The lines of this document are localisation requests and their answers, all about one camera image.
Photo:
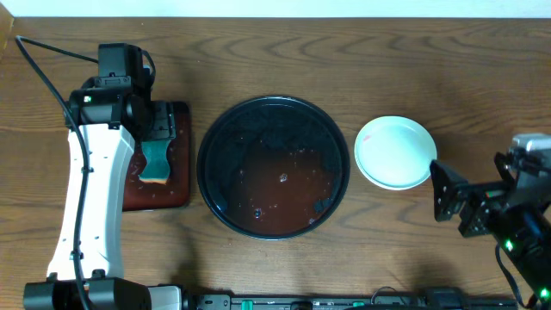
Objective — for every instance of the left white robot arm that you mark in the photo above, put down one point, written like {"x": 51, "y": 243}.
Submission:
{"x": 86, "y": 271}

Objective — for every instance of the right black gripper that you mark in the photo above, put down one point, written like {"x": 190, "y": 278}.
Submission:
{"x": 481, "y": 192}

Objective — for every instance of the black rectangular tray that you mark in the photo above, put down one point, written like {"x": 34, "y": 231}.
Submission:
{"x": 139, "y": 196}

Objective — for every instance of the green scrubbing sponge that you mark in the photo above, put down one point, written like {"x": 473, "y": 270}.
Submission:
{"x": 157, "y": 167}

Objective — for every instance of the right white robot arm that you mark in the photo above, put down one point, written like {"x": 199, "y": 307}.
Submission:
{"x": 511, "y": 210}

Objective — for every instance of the pale green plate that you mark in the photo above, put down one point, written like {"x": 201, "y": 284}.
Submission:
{"x": 394, "y": 152}

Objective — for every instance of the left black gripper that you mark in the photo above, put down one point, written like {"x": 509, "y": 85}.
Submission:
{"x": 166, "y": 124}

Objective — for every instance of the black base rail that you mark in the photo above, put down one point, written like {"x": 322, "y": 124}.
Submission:
{"x": 382, "y": 299}

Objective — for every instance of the round black tray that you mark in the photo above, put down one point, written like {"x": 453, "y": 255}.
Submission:
{"x": 273, "y": 167}

